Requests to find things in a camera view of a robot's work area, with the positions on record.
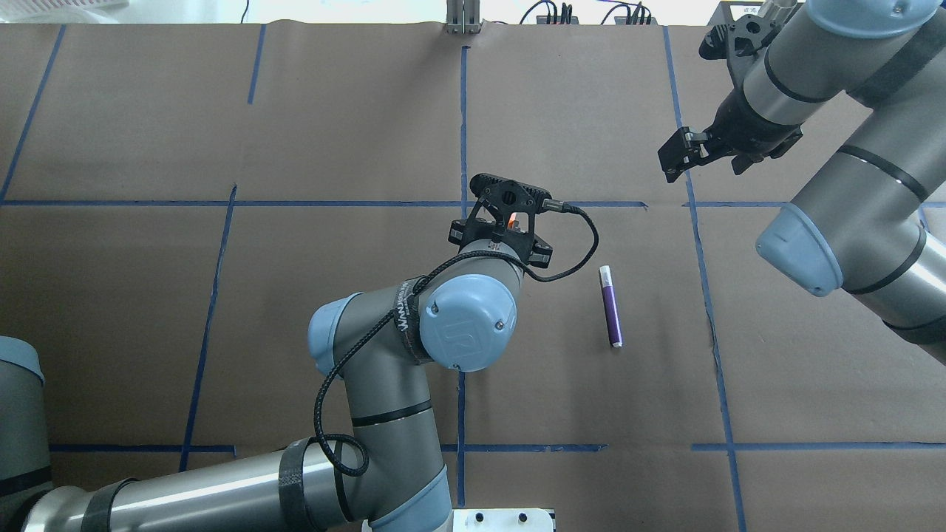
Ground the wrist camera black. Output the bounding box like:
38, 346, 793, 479
469, 173, 553, 233
698, 13, 781, 83

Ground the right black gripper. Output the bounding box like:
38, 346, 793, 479
658, 89, 803, 184

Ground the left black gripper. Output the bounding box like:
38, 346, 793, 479
447, 219, 553, 268

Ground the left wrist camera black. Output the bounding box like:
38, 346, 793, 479
469, 173, 553, 233

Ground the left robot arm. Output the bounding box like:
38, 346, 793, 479
2, 208, 564, 531

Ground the left camera cable black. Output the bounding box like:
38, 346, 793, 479
307, 199, 600, 477

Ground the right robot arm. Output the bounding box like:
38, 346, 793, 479
658, 1, 945, 361

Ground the metal cylinder weight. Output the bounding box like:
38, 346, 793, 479
756, 0, 799, 24

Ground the aluminium profile post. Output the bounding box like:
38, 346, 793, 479
445, 0, 483, 35

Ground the purple highlighter pen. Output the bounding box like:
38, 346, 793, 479
599, 264, 624, 348

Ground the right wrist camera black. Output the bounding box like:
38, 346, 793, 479
698, 13, 781, 83

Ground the white pillar with base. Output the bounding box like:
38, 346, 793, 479
447, 508, 557, 531

